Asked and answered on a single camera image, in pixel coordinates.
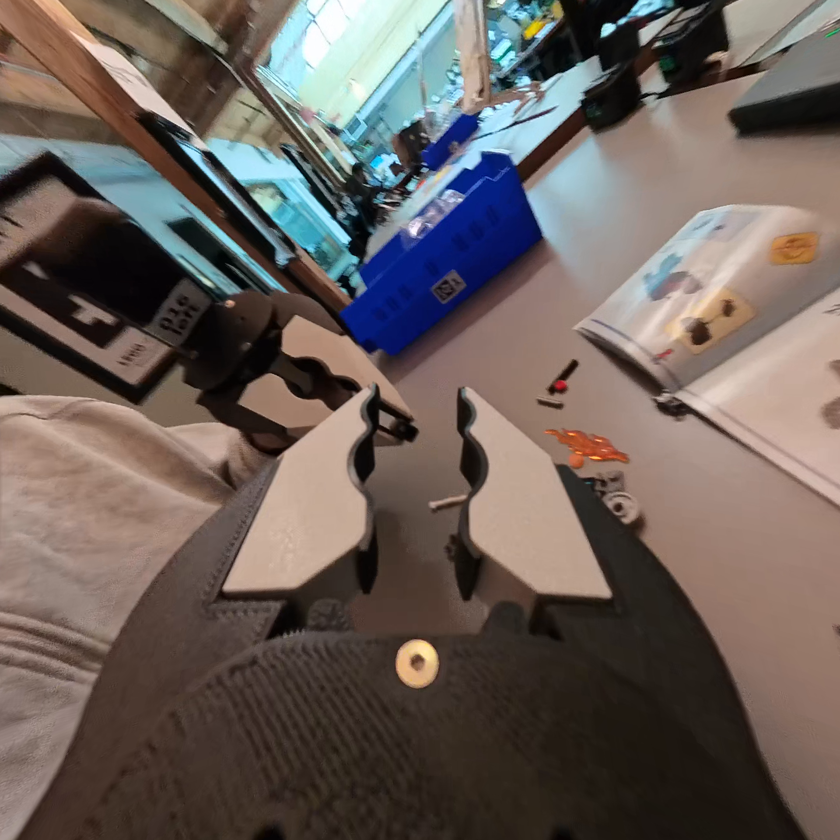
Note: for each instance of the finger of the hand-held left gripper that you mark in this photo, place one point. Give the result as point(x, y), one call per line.
point(302, 413)
point(321, 344)

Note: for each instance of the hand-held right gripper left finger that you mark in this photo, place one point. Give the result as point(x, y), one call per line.
point(308, 525)

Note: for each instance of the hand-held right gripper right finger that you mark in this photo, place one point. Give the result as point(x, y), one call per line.
point(531, 525)

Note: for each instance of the person's left forearm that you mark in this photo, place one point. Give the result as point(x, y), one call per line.
point(98, 472)

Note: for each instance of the white lego pin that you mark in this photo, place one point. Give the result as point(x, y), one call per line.
point(446, 503)

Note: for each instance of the light grey round lego piece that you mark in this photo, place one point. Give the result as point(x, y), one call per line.
point(622, 505)

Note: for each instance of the orange transparent lego flame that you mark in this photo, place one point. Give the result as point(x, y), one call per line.
point(587, 445)

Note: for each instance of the small dark grey lego bar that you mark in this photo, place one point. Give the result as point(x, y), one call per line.
point(550, 402)

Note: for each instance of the black lego piece red stud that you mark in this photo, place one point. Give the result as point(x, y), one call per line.
point(563, 379)

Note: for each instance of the small black lego piece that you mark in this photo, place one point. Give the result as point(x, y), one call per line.
point(669, 403)

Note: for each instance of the lego instruction booklet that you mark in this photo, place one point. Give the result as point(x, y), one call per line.
point(741, 328)

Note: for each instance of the large blue plastic bin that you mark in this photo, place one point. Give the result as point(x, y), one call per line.
point(453, 275)

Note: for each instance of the small blue plastic bin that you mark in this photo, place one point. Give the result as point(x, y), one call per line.
point(453, 141)

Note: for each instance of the person's grey sweatshirt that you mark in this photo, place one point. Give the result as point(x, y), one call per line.
point(39, 689)

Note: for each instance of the black power box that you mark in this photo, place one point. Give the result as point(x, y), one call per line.
point(794, 92)

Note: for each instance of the black camera charger dock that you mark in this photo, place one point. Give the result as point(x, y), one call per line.
point(610, 98)
point(692, 49)

